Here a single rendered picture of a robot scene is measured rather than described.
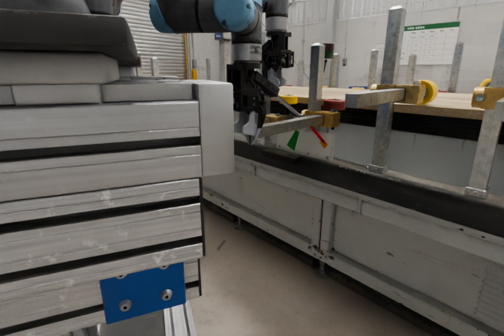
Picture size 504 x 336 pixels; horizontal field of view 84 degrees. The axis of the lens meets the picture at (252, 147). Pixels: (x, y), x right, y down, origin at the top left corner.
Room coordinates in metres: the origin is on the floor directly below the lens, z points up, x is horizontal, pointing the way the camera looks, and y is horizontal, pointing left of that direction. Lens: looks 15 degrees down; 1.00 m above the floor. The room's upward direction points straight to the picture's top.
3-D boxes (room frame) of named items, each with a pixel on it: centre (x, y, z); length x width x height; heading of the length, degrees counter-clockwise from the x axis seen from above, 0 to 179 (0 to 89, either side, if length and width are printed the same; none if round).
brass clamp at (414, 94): (0.83, -0.42, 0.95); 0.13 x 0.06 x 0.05; 44
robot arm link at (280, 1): (1.02, -0.08, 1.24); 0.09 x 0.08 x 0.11; 108
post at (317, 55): (1.02, -0.23, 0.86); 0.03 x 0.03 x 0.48; 44
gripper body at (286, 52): (1.01, -0.09, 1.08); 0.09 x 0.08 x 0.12; 44
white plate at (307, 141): (1.03, -0.19, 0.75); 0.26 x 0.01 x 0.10; 44
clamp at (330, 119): (1.01, -0.25, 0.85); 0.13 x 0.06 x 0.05; 44
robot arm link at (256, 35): (0.73, 0.01, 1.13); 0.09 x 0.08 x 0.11; 171
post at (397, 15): (0.84, -0.40, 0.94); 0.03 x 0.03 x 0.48; 44
